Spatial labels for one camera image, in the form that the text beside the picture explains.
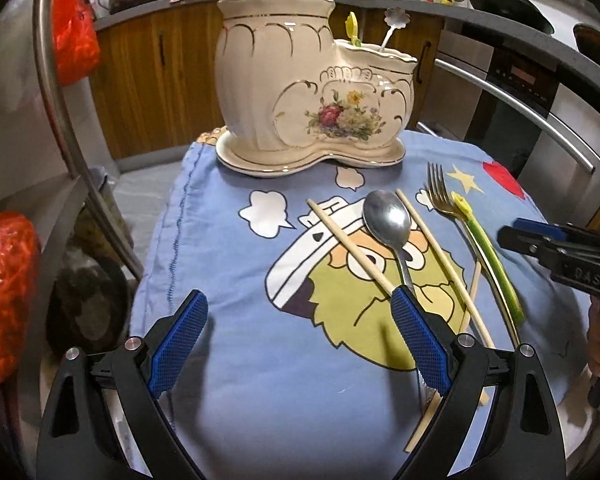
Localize plain silver fork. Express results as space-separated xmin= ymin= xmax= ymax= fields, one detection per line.
xmin=426 ymin=162 xmax=521 ymax=348

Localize stainless steel oven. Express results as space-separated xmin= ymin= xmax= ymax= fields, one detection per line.
xmin=415 ymin=30 xmax=600 ymax=201

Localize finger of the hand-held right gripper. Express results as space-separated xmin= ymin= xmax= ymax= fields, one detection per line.
xmin=514 ymin=217 xmax=600 ymax=242
xmin=496 ymin=226 xmax=567 ymax=263

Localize cream floral ceramic utensil holder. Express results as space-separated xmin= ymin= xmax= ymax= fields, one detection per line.
xmin=216 ymin=0 xmax=418 ymax=153

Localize wooden kitchen cabinet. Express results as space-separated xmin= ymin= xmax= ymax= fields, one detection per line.
xmin=87 ymin=0 xmax=446 ymax=161

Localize grey kitchen countertop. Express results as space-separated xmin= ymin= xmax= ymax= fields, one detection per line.
xmin=95 ymin=0 xmax=600 ymax=116

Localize blue cartoon printed cloth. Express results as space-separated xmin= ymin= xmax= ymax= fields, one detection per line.
xmin=130 ymin=130 xmax=591 ymax=480

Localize hanging red plastic bag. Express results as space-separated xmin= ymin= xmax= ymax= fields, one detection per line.
xmin=54 ymin=0 xmax=102 ymax=87

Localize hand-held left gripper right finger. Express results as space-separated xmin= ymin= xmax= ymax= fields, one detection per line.
xmin=390 ymin=285 xmax=566 ymax=480

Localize cream ceramic saucer tray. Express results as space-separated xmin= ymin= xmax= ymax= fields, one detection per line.
xmin=215 ymin=127 xmax=407 ymax=177

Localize dark round pot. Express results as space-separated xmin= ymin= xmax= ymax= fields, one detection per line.
xmin=47 ymin=255 xmax=131 ymax=356

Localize dark brown wok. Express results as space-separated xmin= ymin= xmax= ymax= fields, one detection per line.
xmin=574 ymin=22 xmax=600 ymax=66

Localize steel storage rack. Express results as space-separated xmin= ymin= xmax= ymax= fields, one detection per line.
xmin=0 ymin=0 xmax=146 ymax=281

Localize large red plastic bag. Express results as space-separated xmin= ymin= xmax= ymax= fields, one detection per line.
xmin=0 ymin=212 xmax=42 ymax=401

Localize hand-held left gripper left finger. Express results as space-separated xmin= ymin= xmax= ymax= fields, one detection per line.
xmin=36 ymin=288 xmax=210 ymax=480

